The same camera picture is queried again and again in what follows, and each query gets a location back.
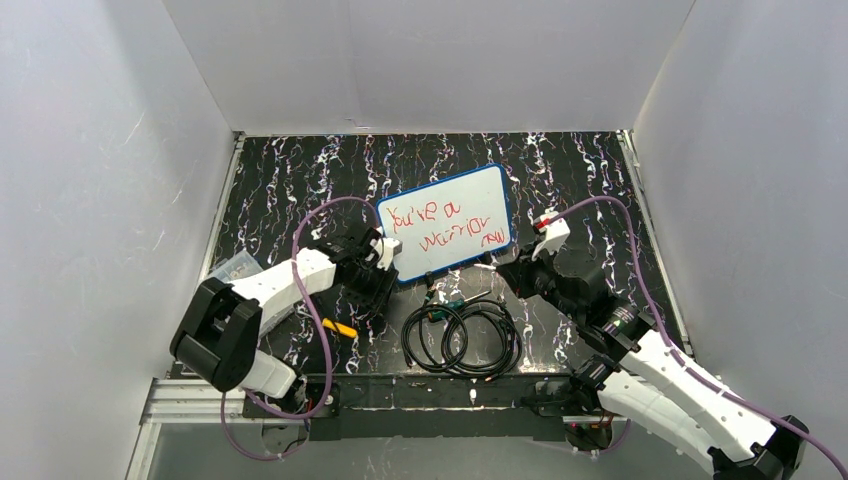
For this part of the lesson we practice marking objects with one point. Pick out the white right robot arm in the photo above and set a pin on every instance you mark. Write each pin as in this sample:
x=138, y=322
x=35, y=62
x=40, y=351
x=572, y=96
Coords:
x=635, y=374

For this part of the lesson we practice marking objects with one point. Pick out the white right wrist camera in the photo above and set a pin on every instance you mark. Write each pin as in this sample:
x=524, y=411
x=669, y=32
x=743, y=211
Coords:
x=552, y=232

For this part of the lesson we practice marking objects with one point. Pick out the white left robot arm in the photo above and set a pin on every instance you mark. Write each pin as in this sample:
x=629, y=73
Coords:
x=218, y=336

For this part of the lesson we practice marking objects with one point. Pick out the clear plastic organizer box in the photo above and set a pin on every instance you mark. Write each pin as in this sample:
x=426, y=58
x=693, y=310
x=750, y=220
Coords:
x=243, y=265

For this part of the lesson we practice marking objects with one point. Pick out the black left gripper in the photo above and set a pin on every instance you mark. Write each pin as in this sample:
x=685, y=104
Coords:
x=370, y=266

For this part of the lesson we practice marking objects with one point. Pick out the front aluminium frame rail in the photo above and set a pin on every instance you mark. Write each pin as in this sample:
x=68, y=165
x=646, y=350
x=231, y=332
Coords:
x=192, y=399

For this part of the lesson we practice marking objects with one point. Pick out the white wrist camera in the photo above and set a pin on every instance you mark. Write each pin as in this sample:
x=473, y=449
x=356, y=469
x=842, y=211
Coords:
x=552, y=232
x=385, y=250

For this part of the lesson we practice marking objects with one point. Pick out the yellow handled tool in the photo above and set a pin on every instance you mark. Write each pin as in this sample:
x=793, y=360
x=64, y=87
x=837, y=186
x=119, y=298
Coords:
x=339, y=328

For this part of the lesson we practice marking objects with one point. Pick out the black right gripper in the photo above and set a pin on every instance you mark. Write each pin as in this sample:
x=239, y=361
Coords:
x=519, y=275

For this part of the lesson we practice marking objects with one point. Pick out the green handled screwdriver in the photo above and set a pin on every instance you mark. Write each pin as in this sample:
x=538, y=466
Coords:
x=436, y=312

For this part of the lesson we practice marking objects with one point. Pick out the aluminium table edge rail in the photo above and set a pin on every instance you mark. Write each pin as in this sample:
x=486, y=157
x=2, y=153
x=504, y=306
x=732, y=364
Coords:
x=625, y=139

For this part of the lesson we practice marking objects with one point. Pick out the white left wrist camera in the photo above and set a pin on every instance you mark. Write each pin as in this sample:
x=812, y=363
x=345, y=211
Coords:
x=385, y=250

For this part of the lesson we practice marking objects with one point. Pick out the blue framed whiteboard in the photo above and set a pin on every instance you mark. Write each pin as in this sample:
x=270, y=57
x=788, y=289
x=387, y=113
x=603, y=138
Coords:
x=448, y=222

